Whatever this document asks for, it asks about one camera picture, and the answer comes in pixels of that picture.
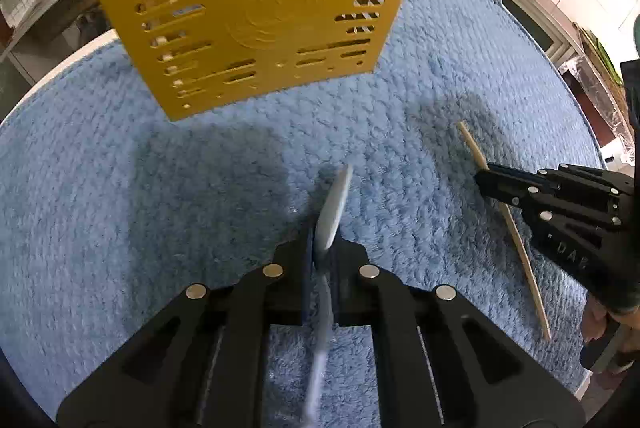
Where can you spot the red box with plastic cover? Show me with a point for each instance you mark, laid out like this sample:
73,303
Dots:
600,83

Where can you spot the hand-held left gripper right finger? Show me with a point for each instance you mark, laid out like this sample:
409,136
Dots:
350,258

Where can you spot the light blue spoon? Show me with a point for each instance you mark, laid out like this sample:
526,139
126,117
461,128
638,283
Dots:
332,213

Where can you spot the yellow perforated utensil holder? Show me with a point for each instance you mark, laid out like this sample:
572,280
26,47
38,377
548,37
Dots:
250,8

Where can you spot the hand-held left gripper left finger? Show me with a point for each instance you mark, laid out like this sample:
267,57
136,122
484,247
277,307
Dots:
306,288

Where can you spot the person's right hand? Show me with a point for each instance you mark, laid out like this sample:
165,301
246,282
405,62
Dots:
592,323

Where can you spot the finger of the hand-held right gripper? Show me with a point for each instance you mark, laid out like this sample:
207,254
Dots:
590,180
505,190

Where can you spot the blue fleece towel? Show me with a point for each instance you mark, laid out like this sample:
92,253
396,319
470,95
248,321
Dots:
150,208

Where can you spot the green round object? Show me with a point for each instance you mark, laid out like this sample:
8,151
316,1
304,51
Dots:
636,35

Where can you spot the wooden chopstick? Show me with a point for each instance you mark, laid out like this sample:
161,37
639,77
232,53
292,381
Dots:
527,275

